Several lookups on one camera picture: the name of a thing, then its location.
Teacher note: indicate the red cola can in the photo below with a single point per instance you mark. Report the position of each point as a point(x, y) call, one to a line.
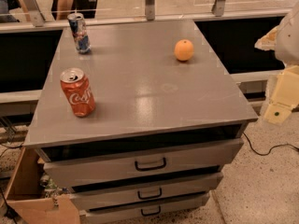
point(77, 90)

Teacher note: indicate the orange fruit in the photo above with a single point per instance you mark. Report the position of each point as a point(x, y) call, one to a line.
point(184, 50)

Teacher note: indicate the brown cardboard box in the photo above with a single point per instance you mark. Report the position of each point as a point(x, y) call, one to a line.
point(25, 195)

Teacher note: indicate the grey drawer cabinet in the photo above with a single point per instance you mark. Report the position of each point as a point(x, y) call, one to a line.
point(145, 98)

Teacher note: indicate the grey metal railing bracket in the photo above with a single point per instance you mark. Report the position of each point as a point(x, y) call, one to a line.
point(32, 12)
point(218, 8)
point(150, 10)

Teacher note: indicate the person standing in background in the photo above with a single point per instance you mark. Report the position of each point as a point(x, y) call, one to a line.
point(62, 8)

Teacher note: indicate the bottom grey drawer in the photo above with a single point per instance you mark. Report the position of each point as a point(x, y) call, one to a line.
point(148, 209)

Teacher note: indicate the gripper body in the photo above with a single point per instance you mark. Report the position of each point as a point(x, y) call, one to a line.
point(289, 39)

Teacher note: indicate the middle grey drawer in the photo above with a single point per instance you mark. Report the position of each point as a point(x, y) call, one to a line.
point(151, 188)

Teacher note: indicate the top grey drawer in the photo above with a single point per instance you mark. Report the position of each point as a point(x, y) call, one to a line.
point(100, 169)

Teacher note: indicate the grey metal railing bracket left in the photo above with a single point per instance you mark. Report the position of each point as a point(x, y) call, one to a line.
point(32, 12)

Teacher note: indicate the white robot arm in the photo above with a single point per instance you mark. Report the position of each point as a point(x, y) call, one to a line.
point(284, 41)

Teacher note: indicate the grey metal railing bracket middle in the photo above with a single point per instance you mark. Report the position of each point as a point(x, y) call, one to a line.
point(150, 10)

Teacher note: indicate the grey metal railing bracket right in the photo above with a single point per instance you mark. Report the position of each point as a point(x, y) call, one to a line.
point(218, 8)

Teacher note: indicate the blue silver energy drink can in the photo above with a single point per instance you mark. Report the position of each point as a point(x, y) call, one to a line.
point(79, 32)

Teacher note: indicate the grey drawer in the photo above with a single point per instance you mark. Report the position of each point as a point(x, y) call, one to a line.
point(100, 169)
point(148, 209)
point(151, 188)

